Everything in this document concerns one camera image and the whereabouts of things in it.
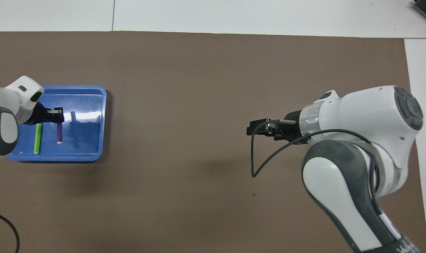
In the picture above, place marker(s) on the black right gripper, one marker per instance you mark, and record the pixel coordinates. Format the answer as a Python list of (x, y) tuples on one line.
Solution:
[(292, 131)]

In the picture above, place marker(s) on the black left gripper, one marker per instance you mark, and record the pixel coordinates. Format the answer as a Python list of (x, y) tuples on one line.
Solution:
[(39, 114)]

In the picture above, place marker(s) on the purple marker pen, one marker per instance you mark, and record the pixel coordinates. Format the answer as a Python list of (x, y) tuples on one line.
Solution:
[(59, 133)]

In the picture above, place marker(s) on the green marker pen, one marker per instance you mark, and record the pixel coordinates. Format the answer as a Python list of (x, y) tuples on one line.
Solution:
[(37, 138)]

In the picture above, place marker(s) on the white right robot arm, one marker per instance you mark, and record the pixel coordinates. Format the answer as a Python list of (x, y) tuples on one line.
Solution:
[(360, 112)]

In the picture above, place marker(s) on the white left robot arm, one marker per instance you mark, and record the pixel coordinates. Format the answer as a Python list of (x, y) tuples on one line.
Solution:
[(2, 105)]

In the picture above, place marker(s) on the blue plastic tray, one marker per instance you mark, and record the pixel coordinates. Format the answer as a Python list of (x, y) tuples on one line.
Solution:
[(86, 140)]

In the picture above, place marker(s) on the brown table mat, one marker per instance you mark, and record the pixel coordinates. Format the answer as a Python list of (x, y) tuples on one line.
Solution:
[(163, 88)]

